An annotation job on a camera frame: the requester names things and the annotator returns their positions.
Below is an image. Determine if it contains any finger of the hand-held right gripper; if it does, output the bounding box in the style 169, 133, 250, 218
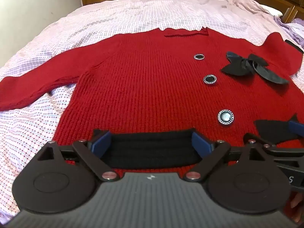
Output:
288, 120, 304, 137
243, 133, 304, 157

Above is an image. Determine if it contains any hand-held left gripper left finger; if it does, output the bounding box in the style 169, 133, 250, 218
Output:
36, 129, 119, 182

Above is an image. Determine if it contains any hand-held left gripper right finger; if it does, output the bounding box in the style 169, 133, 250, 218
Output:
184, 129, 273, 183

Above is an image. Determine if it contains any red knit sweater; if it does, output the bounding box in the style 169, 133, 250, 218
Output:
0, 27, 304, 178

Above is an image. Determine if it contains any lavender frilled pillow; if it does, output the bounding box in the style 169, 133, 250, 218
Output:
273, 15, 304, 50

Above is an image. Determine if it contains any white pillow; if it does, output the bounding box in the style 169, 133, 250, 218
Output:
264, 6, 284, 17

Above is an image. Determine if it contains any pink checked bedsheet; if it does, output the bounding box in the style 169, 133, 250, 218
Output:
0, 0, 304, 219

